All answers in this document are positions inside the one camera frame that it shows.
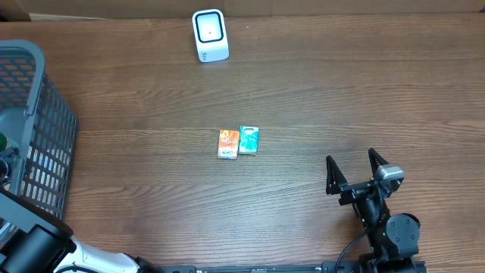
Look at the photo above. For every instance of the cardboard backdrop panel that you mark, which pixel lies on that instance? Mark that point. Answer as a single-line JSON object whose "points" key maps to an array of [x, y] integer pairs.
{"points": [[18, 10]]}

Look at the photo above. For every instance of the grey plastic mesh basket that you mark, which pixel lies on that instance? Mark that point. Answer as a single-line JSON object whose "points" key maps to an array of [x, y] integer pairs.
{"points": [[37, 121]]}

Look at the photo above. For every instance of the green capped bottle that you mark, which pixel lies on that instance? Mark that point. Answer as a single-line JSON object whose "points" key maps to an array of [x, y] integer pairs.
{"points": [[4, 142]]}

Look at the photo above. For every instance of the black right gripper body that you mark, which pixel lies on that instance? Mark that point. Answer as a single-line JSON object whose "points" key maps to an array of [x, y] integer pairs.
{"points": [[355, 192]]}

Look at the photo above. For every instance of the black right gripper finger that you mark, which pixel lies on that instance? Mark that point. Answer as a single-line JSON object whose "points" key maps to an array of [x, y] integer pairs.
{"points": [[335, 178], [376, 160]]}

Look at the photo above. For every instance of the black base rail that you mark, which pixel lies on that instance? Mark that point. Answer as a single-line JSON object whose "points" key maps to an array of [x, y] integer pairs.
{"points": [[257, 269]]}

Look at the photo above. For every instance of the white barcode scanner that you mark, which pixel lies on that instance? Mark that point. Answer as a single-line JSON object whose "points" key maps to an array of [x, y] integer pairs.
{"points": [[210, 35]]}

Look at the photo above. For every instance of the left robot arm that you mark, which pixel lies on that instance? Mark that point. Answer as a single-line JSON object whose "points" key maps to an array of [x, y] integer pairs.
{"points": [[43, 243]]}

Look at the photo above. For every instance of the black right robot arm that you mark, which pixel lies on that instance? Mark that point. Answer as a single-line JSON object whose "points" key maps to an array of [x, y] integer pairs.
{"points": [[393, 238]]}

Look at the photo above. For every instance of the orange tissue pack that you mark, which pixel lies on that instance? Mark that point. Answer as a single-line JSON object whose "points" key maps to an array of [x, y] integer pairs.
{"points": [[228, 144]]}

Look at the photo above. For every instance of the teal tissue pack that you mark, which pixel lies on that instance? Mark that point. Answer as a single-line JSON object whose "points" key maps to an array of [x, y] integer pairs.
{"points": [[248, 141]]}

